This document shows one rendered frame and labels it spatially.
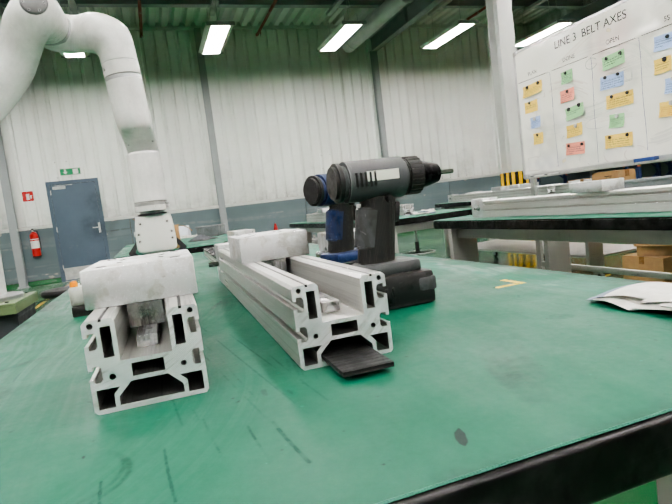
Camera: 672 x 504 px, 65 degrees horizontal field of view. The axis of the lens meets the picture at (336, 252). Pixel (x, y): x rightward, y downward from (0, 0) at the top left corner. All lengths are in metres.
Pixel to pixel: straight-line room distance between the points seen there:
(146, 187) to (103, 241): 10.92
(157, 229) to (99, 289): 0.89
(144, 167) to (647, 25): 3.07
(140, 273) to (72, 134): 12.02
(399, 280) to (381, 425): 0.39
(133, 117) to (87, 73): 11.34
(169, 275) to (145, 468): 0.23
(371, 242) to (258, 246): 0.19
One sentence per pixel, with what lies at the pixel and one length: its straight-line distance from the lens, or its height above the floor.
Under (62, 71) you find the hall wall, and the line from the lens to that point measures 12.86.
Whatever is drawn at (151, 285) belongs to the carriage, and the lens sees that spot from 0.58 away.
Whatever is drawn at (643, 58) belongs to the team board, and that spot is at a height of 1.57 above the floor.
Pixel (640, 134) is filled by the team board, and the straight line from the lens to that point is 3.77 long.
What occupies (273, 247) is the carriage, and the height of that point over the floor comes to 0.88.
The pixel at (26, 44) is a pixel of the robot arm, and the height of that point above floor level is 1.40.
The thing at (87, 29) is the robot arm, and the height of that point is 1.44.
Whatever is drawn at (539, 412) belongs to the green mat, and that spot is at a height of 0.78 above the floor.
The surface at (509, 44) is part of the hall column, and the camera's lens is 9.48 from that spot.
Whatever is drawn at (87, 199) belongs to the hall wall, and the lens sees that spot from 12.39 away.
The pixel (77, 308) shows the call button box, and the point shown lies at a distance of 1.17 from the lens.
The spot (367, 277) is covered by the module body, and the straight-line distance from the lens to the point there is 0.54.
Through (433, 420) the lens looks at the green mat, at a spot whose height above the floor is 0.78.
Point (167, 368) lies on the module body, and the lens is 0.52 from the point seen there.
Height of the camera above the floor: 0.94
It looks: 5 degrees down
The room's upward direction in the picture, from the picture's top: 7 degrees counter-clockwise
